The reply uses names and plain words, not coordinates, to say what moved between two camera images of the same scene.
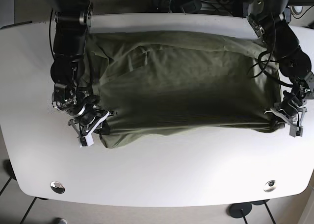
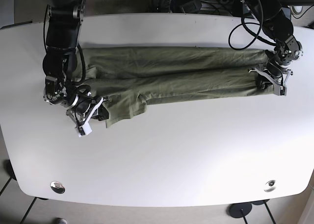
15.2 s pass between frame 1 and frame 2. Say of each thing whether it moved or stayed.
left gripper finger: moved
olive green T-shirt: moved
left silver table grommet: stayed
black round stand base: stayed
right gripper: moved
